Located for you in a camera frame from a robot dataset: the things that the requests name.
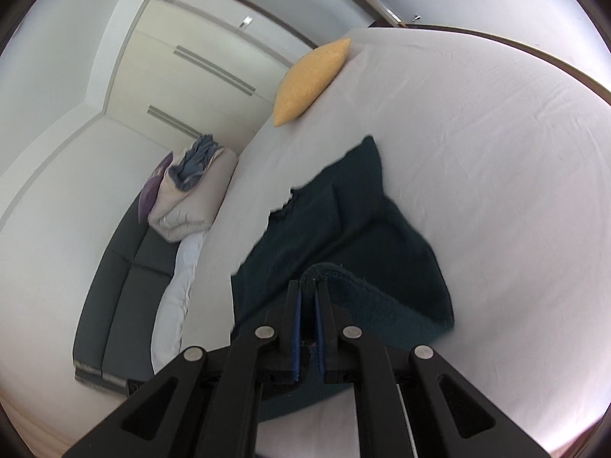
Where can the folded beige duvet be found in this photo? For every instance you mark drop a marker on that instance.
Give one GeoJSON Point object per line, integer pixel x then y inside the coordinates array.
{"type": "Point", "coordinates": [191, 210]}

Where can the wall switch panel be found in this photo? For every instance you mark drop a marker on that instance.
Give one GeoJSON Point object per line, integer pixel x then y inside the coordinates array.
{"type": "Point", "coordinates": [246, 20]}

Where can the blue grey blanket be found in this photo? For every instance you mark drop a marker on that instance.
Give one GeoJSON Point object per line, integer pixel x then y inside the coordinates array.
{"type": "Point", "coordinates": [195, 162]}

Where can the dark green sweater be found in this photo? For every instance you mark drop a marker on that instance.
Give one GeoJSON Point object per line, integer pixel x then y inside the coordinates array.
{"type": "Point", "coordinates": [358, 248]}

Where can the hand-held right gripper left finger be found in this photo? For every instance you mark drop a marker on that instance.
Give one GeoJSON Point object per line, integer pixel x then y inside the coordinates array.
{"type": "Point", "coordinates": [298, 324]}

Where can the white pillow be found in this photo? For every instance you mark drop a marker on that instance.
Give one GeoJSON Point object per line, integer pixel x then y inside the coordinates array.
{"type": "Point", "coordinates": [174, 305]}

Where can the purple pillow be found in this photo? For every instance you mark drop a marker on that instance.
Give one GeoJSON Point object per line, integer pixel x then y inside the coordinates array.
{"type": "Point", "coordinates": [149, 195]}

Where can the dark grey padded headboard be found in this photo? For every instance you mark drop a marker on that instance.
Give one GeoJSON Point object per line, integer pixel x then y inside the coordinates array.
{"type": "Point", "coordinates": [124, 296]}

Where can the cream wardrobe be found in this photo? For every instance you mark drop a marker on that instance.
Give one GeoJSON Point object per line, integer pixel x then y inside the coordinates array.
{"type": "Point", "coordinates": [191, 81]}

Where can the yellow pillow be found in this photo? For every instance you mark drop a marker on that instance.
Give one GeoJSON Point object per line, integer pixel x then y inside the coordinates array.
{"type": "Point", "coordinates": [305, 86]}

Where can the bed with white sheet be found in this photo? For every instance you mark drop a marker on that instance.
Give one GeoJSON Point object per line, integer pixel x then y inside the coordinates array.
{"type": "Point", "coordinates": [477, 152]}

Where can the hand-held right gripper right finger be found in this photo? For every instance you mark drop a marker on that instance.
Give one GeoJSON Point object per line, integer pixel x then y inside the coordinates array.
{"type": "Point", "coordinates": [320, 324]}

